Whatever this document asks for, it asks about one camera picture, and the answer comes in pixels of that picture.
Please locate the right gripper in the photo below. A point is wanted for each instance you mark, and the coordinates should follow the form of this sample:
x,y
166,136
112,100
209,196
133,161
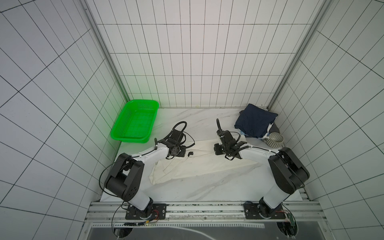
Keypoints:
x,y
220,149

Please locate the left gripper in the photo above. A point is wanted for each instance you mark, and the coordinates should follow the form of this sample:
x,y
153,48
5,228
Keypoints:
x,y
182,151

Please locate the white t shirt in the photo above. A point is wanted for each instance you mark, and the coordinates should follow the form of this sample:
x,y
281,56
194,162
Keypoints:
x,y
203,161

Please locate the green plastic basket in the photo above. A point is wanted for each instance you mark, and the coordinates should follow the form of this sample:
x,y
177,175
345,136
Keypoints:
x,y
135,122

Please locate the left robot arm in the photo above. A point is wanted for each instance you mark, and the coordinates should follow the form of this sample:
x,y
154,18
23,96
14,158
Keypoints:
x,y
124,178

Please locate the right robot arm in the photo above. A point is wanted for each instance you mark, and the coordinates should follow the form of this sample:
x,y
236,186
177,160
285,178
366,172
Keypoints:
x,y
287,172

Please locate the folded navy t shirt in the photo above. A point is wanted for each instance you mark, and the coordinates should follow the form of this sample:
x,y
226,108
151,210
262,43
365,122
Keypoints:
x,y
254,121

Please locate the ribbed white cup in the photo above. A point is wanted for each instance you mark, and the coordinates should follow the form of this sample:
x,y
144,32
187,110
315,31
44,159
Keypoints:
x,y
274,140

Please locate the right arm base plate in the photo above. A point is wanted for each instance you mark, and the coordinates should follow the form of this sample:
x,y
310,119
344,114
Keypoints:
x,y
257,211

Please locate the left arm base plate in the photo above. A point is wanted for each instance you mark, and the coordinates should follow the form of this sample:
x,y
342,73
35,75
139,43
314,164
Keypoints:
x,y
152,212

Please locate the aluminium mounting rail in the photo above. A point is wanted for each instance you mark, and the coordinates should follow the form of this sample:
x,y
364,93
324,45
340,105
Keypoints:
x,y
200,214

